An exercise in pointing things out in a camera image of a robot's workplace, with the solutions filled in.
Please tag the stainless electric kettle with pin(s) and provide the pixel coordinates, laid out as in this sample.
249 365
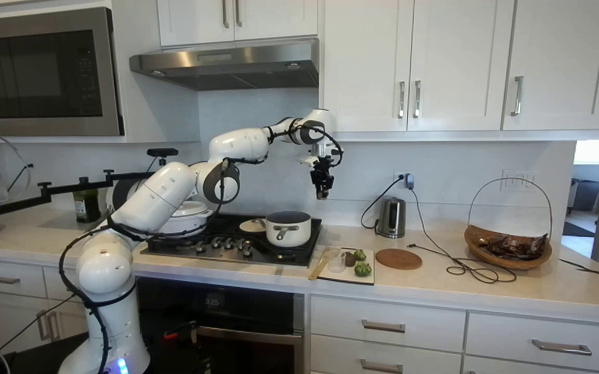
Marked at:
392 219

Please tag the wall power outlet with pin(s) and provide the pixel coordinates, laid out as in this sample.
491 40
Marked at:
407 179

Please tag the green toy vegetable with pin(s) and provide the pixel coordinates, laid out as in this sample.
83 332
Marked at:
362 270
360 254

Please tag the round brown cork trivet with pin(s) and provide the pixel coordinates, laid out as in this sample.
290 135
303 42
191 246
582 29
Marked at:
397 258

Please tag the wooden basket with wire handle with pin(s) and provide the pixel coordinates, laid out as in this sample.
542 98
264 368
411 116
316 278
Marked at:
506 251

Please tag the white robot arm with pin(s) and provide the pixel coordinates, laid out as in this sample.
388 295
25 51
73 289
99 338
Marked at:
104 267

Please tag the black gas cooktop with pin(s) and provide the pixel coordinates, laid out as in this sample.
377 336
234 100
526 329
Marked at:
226 243

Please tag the white lidded dutch oven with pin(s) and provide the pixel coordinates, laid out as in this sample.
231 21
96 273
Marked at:
188 219

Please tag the brown toy object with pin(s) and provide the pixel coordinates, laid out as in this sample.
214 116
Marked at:
348 258

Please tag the light wooden chopping board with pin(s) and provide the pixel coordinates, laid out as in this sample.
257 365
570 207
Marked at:
336 271

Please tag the stainless range hood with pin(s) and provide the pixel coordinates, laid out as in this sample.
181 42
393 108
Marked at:
236 66

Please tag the black camera tripod arm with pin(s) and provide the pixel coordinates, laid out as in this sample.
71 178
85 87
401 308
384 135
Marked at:
47 190

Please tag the white saucepan with steel handle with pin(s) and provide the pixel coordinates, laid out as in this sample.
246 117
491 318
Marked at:
287 230

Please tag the built-in microwave oven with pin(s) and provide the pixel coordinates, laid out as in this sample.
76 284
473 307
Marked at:
57 76

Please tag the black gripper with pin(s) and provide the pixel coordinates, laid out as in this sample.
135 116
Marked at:
320 178

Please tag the black oven door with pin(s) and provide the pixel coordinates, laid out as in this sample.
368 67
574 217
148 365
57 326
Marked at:
213 329

